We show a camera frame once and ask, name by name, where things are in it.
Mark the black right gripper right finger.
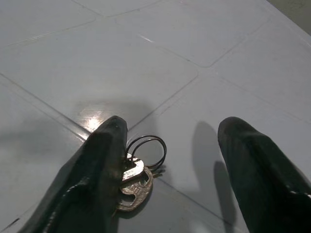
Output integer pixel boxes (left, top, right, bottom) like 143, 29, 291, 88
217, 116, 311, 233

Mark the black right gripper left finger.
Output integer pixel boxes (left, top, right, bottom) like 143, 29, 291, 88
18, 116, 129, 233

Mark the small brass key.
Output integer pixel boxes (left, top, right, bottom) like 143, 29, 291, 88
120, 152, 146, 183

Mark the black wire key ring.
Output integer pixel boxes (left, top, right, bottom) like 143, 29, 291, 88
124, 135, 168, 168

